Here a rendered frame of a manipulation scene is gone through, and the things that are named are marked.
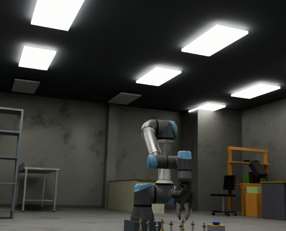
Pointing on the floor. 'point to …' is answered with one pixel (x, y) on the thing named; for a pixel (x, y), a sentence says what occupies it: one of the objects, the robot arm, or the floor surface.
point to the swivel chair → (228, 183)
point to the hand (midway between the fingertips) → (182, 217)
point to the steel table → (42, 185)
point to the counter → (128, 195)
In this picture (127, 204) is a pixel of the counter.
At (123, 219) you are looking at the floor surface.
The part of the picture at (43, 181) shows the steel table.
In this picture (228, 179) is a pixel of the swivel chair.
